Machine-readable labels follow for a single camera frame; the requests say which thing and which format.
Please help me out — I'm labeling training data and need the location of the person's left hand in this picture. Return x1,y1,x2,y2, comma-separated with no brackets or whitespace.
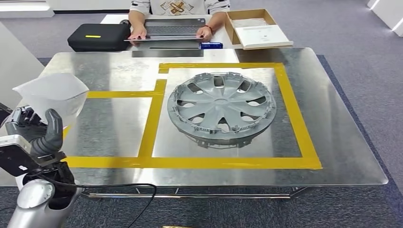
195,26,214,42

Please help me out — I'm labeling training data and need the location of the person's right hand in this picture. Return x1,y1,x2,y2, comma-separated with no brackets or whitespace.
128,26,148,41

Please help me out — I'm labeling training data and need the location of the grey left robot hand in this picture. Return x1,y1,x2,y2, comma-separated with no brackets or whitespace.
4,106,65,158

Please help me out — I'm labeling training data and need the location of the white plastic shell part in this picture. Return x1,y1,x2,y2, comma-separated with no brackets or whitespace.
12,72,90,129

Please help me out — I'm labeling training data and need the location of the stainless steel workbench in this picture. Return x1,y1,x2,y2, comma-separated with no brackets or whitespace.
0,47,389,200

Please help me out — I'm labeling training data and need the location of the small blue box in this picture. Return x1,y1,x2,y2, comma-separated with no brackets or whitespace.
200,41,224,50

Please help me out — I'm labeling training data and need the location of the brown cardboard box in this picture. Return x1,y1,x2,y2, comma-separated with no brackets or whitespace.
223,8,294,51

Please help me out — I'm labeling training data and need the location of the grey laptop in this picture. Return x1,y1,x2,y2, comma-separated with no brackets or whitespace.
124,17,207,50

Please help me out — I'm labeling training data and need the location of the person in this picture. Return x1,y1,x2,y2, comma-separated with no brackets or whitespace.
127,0,231,43

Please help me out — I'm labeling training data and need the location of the black zip case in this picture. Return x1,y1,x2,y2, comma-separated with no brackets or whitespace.
67,23,132,53

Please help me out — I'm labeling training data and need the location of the clear plastic bag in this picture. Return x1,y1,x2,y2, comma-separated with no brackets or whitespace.
230,17,270,29

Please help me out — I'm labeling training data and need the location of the grey wheel hubcap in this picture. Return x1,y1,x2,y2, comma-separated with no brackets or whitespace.
166,71,278,150

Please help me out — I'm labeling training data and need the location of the white lit plinth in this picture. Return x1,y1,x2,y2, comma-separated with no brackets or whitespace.
366,0,403,38
0,0,56,19

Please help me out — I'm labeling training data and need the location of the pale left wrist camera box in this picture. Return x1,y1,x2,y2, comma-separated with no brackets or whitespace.
0,134,44,178

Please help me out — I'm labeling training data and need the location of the black camera cable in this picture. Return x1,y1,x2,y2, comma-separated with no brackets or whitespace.
36,173,158,228

